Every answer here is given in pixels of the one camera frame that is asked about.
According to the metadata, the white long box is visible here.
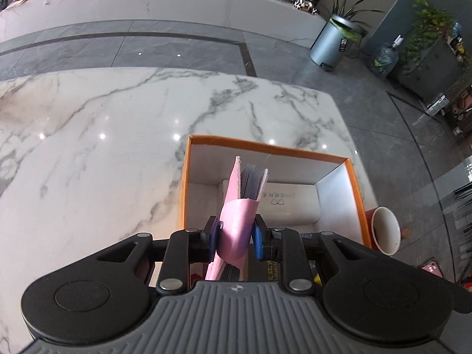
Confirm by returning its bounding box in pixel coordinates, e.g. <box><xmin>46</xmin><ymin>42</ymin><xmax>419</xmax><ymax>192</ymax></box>
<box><xmin>220</xmin><ymin>179</ymin><xmax>321</xmax><ymax>225</ymax></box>

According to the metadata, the smartphone with pink case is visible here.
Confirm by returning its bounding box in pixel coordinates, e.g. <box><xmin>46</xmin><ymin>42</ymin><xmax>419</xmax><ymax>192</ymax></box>
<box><xmin>420</xmin><ymin>261</ymin><xmax>443</xmax><ymax>277</ymax></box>

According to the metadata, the red mug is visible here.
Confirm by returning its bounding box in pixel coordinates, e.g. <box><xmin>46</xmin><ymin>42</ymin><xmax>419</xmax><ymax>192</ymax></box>
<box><xmin>364</xmin><ymin>206</ymin><xmax>402</xmax><ymax>256</ymax></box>

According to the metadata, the silver trash can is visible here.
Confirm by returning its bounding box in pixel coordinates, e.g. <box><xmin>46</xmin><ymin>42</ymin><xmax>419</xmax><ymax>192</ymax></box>
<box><xmin>309</xmin><ymin>14</ymin><xmax>360</xmax><ymax>72</ymax></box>

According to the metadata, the clear acrylic stand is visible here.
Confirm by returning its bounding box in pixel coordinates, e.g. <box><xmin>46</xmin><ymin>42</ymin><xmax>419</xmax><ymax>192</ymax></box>
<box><xmin>424</xmin><ymin>94</ymin><xmax>450</xmax><ymax>117</ymax></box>

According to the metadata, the pink card wallet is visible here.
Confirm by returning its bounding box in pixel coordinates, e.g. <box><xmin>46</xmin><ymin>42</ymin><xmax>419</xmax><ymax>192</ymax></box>
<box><xmin>204</xmin><ymin>156</ymin><xmax>269</xmax><ymax>281</ymax></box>

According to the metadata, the clear water jug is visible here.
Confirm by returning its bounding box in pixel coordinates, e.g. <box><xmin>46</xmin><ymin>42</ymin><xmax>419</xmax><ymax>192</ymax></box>
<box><xmin>371</xmin><ymin>35</ymin><xmax>401</xmax><ymax>78</ymax></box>

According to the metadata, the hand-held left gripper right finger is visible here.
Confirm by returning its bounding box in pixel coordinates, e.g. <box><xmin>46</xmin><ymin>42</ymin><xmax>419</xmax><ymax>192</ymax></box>
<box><xmin>254</xmin><ymin>216</ymin><xmax>380</xmax><ymax>296</ymax></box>

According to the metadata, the black square box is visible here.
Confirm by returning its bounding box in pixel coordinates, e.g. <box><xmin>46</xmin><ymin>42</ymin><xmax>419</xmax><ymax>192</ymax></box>
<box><xmin>254</xmin><ymin>260</ymin><xmax>284</xmax><ymax>283</ymax></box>

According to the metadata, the long leaf potted plant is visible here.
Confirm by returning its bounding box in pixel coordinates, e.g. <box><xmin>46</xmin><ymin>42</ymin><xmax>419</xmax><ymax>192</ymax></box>
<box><xmin>324</xmin><ymin>0</ymin><xmax>384</xmax><ymax>43</ymax></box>

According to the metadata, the orange cardboard box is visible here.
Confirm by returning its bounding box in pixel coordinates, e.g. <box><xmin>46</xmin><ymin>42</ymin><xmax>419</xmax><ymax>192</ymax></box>
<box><xmin>178</xmin><ymin>135</ymin><xmax>373</xmax><ymax>284</ymax></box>

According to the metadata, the ivy plant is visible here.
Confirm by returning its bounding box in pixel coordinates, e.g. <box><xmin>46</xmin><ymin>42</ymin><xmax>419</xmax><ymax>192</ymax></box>
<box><xmin>400</xmin><ymin>0</ymin><xmax>456</xmax><ymax>74</ymax></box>

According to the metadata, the black and white toy cow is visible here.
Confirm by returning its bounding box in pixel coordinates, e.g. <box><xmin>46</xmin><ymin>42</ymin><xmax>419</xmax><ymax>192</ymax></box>
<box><xmin>294</xmin><ymin>0</ymin><xmax>318</xmax><ymax>14</ymax></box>

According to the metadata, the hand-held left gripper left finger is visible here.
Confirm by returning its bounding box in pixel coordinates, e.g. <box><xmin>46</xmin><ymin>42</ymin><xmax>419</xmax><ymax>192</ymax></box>
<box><xmin>92</xmin><ymin>216</ymin><xmax>224</xmax><ymax>296</ymax></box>

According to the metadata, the grey cabinet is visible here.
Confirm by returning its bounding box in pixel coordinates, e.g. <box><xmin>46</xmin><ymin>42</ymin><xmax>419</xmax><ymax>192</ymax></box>
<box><xmin>387</xmin><ymin>37</ymin><xmax>465</xmax><ymax>100</ymax></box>

